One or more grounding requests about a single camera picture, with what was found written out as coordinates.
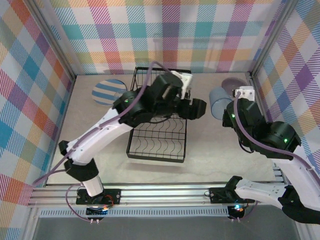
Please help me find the left aluminium frame post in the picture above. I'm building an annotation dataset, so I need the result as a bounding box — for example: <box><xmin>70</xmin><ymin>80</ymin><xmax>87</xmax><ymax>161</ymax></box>
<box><xmin>26</xmin><ymin>0</ymin><xmax>77</xmax><ymax>81</ymax></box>

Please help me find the blue glass cup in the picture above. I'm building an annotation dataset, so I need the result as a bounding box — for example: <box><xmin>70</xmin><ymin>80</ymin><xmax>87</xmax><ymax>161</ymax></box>
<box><xmin>208</xmin><ymin>85</ymin><xmax>235</xmax><ymax>123</ymax></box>

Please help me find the left controller board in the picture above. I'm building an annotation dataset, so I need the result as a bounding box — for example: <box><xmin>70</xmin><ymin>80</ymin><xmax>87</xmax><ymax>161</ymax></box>
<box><xmin>85</xmin><ymin>205</ymin><xmax>110</xmax><ymax>217</ymax></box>

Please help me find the aluminium frame post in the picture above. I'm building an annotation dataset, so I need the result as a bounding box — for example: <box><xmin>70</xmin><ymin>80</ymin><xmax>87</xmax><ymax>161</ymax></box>
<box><xmin>249</xmin><ymin>0</ymin><xmax>300</xmax><ymax>78</ymax></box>
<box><xmin>26</xmin><ymin>0</ymin><xmax>77</xmax><ymax>81</ymax></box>

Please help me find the black wire dish rack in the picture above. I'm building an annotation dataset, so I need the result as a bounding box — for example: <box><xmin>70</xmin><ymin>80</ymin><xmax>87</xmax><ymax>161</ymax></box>
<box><xmin>126</xmin><ymin>66</ymin><xmax>194</xmax><ymax>165</ymax></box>

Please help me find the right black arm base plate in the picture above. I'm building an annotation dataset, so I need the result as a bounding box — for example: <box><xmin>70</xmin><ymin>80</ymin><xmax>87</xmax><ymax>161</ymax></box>
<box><xmin>208</xmin><ymin>186</ymin><xmax>256</xmax><ymax>205</ymax></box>

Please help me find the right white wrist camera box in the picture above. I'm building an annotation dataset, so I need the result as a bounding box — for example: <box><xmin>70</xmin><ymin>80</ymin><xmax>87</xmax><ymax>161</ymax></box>
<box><xmin>231</xmin><ymin>85</ymin><xmax>256</xmax><ymax>103</ymax></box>

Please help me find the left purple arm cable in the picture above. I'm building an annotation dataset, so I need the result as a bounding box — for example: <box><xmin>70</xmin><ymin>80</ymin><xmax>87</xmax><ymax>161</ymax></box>
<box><xmin>31</xmin><ymin>61</ymin><xmax>176</xmax><ymax>223</ymax></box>

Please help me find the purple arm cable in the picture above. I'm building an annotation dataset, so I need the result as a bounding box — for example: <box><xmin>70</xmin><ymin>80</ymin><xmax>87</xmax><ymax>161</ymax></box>
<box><xmin>228</xmin><ymin>90</ymin><xmax>316</xmax><ymax>222</ymax></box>
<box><xmin>31</xmin><ymin>61</ymin><xmax>176</xmax><ymax>223</ymax></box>

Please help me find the white slotted cable duct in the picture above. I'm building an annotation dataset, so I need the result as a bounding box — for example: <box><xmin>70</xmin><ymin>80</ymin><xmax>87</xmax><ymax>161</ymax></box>
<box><xmin>39</xmin><ymin>208</ymin><xmax>230</xmax><ymax>219</ymax></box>

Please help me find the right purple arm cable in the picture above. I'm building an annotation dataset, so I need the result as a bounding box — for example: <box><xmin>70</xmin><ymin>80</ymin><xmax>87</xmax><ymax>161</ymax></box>
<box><xmin>228</xmin><ymin>90</ymin><xmax>316</xmax><ymax>222</ymax></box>

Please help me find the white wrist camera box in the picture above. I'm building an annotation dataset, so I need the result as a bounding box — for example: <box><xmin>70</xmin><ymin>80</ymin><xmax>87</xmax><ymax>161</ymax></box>
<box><xmin>231</xmin><ymin>85</ymin><xmax>256</xmax><ymax>103</ymax></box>
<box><xmin>169</xmin><ymin>70</ymin><xmax>194</xmax><ymax>100</ymax></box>

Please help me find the right aluminium frame post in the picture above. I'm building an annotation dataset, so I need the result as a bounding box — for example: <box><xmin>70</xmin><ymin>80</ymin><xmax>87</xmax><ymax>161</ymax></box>
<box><xmin>249</xmin><ymin>0</ymin><xmax>300</xmax><ymax>78</ymax></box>

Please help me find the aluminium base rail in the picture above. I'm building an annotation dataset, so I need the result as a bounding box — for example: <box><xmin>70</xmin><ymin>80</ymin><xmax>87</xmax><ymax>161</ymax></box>
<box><xmin>26</xmin><ymin>183</ymin><xmax>305</xmax><ymax>209</ymax></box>

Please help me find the blue white striped plate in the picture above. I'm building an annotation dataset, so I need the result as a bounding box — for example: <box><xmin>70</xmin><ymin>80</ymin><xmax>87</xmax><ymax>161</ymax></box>
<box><xmin>91</xmin><ymin>78</ymin><xmax>128</xmax><ymax>106</ymax></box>

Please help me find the right controller board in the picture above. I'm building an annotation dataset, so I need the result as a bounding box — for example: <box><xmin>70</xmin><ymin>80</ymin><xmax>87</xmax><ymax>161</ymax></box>
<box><xmin>226</xmin><ymin>204</ymin><xmax>248</xmax><ymax>221</ymax></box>

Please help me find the purple bowl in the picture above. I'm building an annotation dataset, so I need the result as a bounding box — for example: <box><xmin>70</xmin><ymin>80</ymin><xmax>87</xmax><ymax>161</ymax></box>
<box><xmin>221</xmin><ymin>76</ymin><xmax>249</xmax><ymax>93</ymax></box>

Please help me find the controller board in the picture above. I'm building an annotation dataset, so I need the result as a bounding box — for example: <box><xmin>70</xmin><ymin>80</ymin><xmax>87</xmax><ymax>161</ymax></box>
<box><xmin>226</xmin><ymin>204</ymin><xmax>248</xmax><ymax>221</ymax></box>
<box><xmin>85</xmin><ymin>205</ymin><xmax>110</xmax><ymax>217</ymax></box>

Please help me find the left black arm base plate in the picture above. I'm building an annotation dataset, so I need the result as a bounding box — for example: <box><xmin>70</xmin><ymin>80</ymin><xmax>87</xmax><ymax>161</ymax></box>
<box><xmin>75</xmin><ymin>188</ymin><xmax>122</xmax><ymax>206</ymax></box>

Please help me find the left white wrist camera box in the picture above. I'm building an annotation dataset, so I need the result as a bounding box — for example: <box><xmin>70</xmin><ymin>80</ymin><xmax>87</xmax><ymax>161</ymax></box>
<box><xmin>169</xmin><ymin>70</ymin><xmax>194</xmax><ymax>100</ymax></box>

